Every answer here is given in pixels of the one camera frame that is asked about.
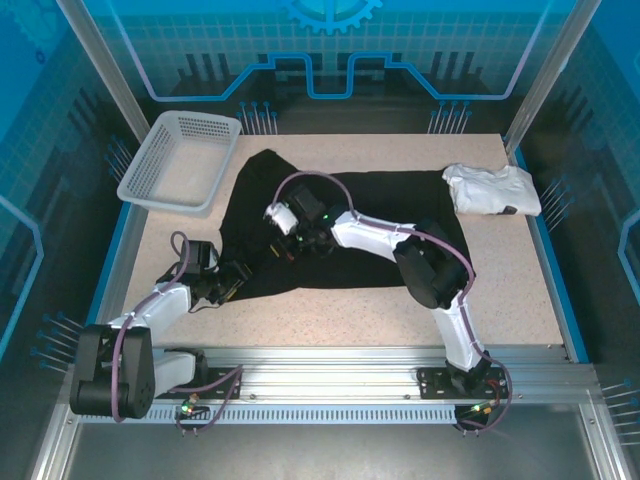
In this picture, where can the black t-shirt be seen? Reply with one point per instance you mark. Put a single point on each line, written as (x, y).
(380, 200)

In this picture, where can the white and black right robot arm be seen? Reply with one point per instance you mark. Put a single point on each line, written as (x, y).
(370, 235)

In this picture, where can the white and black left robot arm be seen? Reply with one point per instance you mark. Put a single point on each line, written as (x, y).
(160, 305)

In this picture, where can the white t-shirt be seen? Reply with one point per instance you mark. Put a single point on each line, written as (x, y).
(492, 192)

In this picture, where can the white perforated plastic basket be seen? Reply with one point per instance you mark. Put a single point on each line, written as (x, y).
(137, 185)

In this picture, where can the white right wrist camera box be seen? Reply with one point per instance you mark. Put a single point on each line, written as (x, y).
(282, 218)

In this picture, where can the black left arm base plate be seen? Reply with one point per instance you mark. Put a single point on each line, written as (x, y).
(220, 385)

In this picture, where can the aluminium mounting rail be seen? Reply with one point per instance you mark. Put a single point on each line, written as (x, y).
(325, 372)

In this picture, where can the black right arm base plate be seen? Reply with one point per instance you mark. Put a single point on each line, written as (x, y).
(435, 385)

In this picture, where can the aluminium frame post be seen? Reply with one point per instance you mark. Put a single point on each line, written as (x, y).
(102, 62)
(550, 65)

